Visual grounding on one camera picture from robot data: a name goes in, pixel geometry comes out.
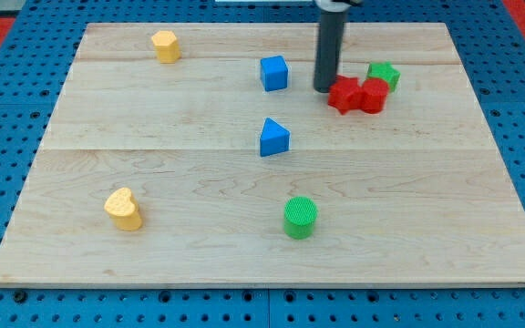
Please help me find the yellow heart block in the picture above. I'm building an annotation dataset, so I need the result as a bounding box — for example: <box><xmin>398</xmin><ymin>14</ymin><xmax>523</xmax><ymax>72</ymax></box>
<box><xmin>104</xmin><ymin>187</ymin><xmax>143</xmax><ymax>231</ymax></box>

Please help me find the green cylinder block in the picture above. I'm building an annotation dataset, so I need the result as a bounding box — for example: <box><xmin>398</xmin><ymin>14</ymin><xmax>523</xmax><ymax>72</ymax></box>
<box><xmin>283</xmin><ymin>196</ymin><xmax>318</xmax><ymax>240</ymax></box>

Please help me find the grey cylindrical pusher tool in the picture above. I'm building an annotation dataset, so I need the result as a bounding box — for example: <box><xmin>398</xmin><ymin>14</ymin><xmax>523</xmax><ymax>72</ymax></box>
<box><xmin>313</xmin><ymin>0</ymin><xmax>351</xmax><ymax>93</ymax></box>

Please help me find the red star block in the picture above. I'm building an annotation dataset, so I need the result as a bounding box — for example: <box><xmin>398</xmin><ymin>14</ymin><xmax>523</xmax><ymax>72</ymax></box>
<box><xmin>327</xmin><ymin>75</ymin><xmax>364</xmax><ymax>115</ymax></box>

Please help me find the light wooden board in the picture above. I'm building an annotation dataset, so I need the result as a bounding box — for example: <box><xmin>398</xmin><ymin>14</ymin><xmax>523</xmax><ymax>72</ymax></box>
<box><xmin>0</xmin><ymin>23</ymin><xmax>525</xmax><ymax>289</ymax></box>

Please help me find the yellow hexagon block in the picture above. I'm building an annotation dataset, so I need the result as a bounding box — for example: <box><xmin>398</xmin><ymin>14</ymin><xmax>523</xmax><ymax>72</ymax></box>
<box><xmin>151</xmin><ymin>30</ymin><xmax>181</xmax><ymax>64</ymax></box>

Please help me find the green star block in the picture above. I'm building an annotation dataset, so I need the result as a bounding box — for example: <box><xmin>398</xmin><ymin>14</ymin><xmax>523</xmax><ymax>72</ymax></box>
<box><xmin>366</xmin><ymin>62</ymin><xmax>401</xmax><ymax>92</ymax></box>

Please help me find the red cylinder block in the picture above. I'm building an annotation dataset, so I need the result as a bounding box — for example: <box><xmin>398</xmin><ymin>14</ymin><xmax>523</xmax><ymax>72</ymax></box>
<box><xmin>360</xmin><ymin>77</ymin><xmax>389</xmax><ymax>114</ymax></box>

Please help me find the blue triangle block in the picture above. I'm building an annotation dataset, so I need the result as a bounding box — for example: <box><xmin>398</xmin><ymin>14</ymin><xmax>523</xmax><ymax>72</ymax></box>
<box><xmin>259</xmin><ymin>118</ymin><xmax>291</xmax><ymax>157</ymax></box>

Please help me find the blue cube block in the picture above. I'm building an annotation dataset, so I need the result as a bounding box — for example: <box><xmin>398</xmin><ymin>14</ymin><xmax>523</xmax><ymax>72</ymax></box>
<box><xmin>260</xmin><ymin>56</ymin><xmax>289</xmax><ymax>92</ymax></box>

